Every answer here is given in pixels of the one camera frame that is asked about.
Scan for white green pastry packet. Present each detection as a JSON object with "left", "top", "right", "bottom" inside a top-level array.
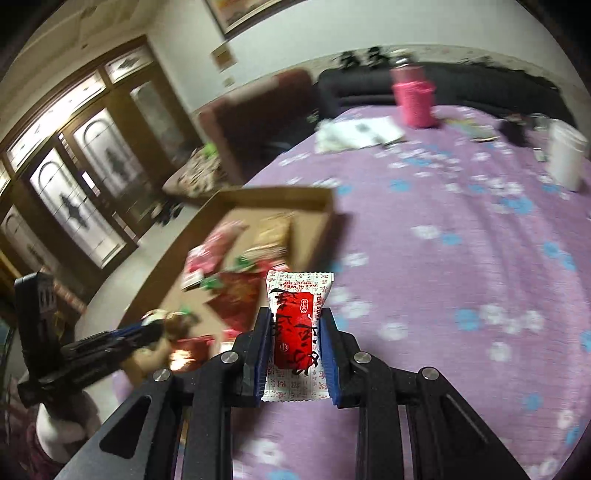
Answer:
[{"left": 122, "top": 309, "right": 200, "bottom": 387}]

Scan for small white red packet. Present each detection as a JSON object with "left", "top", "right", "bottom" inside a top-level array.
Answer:
[{"left": 263, "top": 270, "right": 334, "bottom": 402}]

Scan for white red snack packet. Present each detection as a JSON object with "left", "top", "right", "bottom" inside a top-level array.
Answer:
[{"left": 180, "top": 244, "right": 217, "bottom": 290}]

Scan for pink snack packet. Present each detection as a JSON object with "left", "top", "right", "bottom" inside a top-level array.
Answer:
[{"left": 200, "top": 220, "right": 247, "bottom": 271}]

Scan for beige biscuit bar packet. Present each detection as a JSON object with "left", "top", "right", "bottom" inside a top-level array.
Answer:
[{"left": 252, "top": 213, "right": 294, "bottom": 250}]

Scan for person right hand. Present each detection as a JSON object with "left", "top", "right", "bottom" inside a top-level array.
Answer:
[{"left": 35, "top": 391, "right": 101, "bottom": 464}]

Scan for small red candy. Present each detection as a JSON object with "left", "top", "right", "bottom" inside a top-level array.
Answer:
[{"left": 169, "top": 335, "right": 215, "bottom": 373}]

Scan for dark red foil snack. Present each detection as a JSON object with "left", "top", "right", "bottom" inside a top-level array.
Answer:
[{"left": 205, "top": 274, "right": 263, "bottom": 333}]

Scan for cardboard box tray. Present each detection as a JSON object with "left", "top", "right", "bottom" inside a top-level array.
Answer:
[{"left": 121, "top": 187, "right": 334, "bottom": 386}]

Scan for green wrapped candy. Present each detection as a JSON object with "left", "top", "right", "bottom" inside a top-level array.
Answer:
[{"left": 199, "top": 256, "right": 256, "bottom": 291}]

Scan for black shoes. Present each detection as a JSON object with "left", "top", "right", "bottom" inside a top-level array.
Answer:
[{"left": 151, "top": 202, "right": 182, "bottom": 226}]

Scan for patterned blanket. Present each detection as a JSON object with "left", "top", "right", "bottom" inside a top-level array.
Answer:
[{"left": 177, "top": 147, "right": 225, "bottom": 198}]

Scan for wooden glass door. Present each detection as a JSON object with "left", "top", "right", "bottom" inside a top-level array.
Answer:
[{"left": 1, "top": 36, "right": 201, "bottom": 299}]

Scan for purple floral tablecloth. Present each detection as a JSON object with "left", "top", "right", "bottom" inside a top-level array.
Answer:
[{"left": 252, "top": 106, "right": 590, "bottom": 479}]

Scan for green cloth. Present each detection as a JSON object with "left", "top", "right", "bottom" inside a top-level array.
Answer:
[{"left": 204, "top": 142, "right": 217, "bottom": 157}]

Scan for brown armchair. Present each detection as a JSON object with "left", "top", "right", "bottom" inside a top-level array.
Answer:
[{"left": 161, "top": 68, "right": 320, "bottom": 204}]

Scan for white papers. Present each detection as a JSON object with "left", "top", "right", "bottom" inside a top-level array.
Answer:
[{"left": 315, "top": 116, "right": 405, "bottom": 154}]

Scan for pink sleeved water bottle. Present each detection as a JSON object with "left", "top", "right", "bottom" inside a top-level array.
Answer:
[{"left": 391, "top": 49, "right": 438, "bottom": 129}]

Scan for black binder clip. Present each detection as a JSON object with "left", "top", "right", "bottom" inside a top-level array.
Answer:
[{"left": 497, "top": 114, "right": 530, "bottom": 148}]

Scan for black leather sofa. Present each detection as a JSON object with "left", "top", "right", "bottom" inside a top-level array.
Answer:
[{"left": 262, "top": 59, "right": 578, "bottom": 153}]

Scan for white plastic jar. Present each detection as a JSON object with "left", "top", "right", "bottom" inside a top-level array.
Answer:
[{"left": 547, "top": 119, "right": 588, "bottom": 192}]

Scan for framed wall painting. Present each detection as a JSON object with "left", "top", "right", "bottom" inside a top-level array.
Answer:
[{"left": 204, "top": 0, "right": 303, "bottom": 40}]

